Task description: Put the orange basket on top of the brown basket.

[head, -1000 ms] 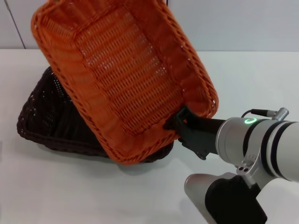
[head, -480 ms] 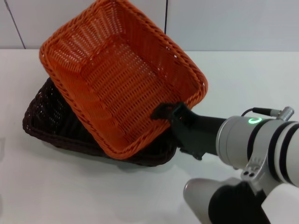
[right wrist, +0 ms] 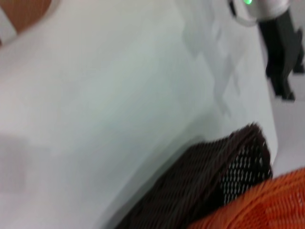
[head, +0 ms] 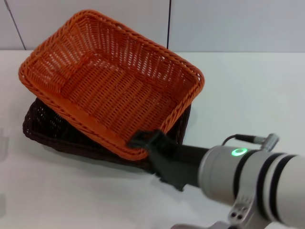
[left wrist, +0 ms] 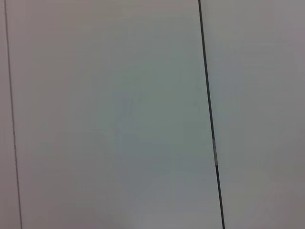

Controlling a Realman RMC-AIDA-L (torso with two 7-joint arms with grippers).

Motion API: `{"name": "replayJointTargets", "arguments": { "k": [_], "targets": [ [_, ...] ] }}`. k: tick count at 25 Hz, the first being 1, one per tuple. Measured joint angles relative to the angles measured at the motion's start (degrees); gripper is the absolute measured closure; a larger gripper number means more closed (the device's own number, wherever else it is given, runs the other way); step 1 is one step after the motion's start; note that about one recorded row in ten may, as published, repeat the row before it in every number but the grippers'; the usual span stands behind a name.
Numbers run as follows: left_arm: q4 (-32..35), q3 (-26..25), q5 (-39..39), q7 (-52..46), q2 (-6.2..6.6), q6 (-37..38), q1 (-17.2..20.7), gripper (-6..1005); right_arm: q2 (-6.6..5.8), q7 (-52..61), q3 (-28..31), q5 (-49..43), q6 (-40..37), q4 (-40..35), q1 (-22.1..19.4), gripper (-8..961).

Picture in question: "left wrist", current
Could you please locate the grey tape piece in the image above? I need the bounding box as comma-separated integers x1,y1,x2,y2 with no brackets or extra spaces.
212,139,220,166

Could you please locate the thin black cable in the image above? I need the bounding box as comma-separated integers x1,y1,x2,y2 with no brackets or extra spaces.
197,0,226,229

